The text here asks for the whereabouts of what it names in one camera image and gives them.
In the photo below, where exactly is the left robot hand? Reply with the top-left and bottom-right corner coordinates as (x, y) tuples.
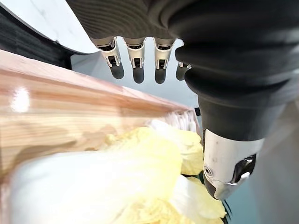
(66, 0), (299, 201)

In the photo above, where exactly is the small yellow napa cabbage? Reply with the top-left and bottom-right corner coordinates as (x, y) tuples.
(149, 119), (204, 175)

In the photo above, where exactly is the pale yellow napa cabbage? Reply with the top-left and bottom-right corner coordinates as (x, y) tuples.
(9, 127), (227, 224)

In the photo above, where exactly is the white marble round table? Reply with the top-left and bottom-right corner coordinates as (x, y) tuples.
(1, 0), (98, 55)

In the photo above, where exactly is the dark ribbed table base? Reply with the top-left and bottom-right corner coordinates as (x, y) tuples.
(0, 6), (73, 70)

